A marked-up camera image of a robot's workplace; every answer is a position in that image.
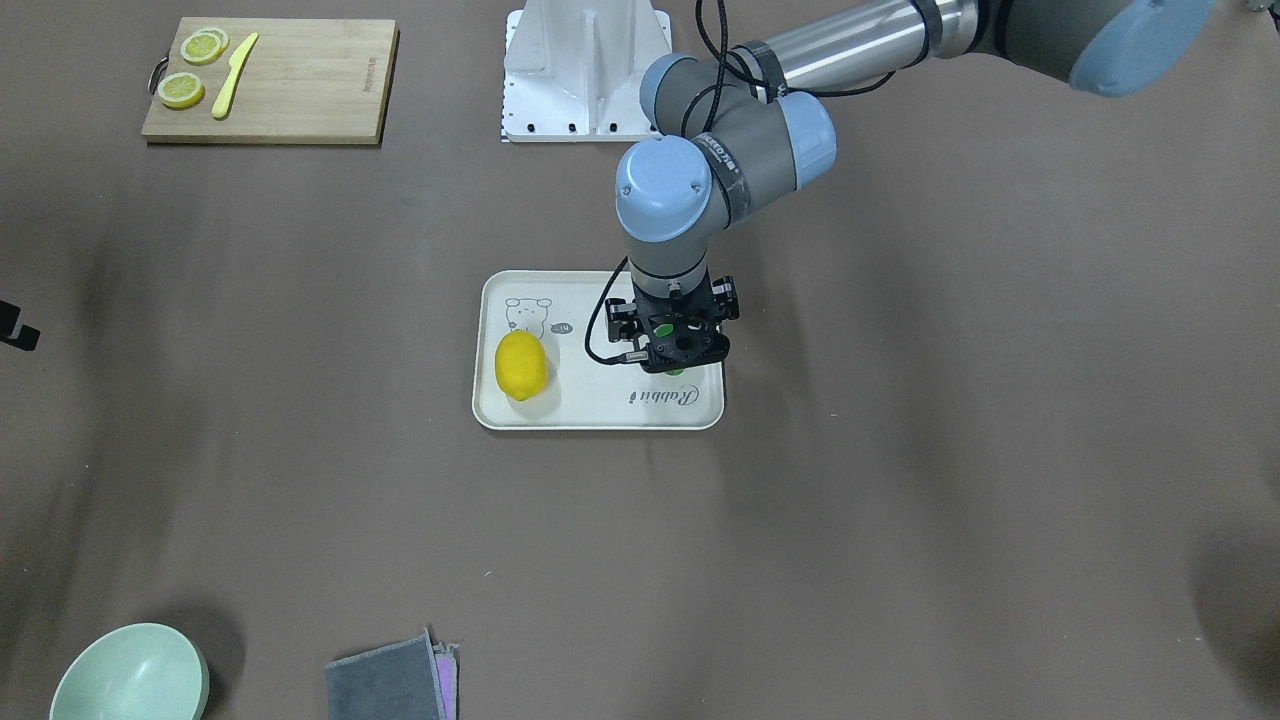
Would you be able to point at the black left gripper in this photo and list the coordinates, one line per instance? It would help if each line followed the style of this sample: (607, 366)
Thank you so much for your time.
(625, 321)

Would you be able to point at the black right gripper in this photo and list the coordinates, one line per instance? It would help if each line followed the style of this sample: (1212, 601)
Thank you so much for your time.
(25, 338)

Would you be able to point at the white pedestal base plate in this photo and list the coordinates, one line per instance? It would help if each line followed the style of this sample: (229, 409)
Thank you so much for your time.
(573, 70)

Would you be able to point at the yellow plastic knife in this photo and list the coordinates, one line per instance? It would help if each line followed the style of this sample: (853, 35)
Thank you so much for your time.
(225, 98)

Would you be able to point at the grey folded cloth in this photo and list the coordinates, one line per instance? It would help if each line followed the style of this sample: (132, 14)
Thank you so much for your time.
(414, 679)

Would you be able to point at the yellow lemon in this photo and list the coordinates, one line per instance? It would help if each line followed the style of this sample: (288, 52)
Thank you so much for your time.
(521, 366)

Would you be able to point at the wooden cutting board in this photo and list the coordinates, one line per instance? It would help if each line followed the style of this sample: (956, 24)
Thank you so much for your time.
(307, 82)

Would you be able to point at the green lime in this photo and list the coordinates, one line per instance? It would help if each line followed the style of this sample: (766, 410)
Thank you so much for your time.
(667, 357)

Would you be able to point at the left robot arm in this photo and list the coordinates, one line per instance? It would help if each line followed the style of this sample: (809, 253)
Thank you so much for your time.
(745, 126)

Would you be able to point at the lemon slice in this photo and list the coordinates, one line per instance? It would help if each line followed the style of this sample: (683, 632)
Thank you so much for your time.
(204, 45)
(180, 91)

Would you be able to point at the cream rabbit tray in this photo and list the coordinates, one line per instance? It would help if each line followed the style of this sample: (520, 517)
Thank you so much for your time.
(581, 395)

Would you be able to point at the mint green bowl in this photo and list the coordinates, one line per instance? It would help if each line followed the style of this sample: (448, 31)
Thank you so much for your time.
(138, 671)

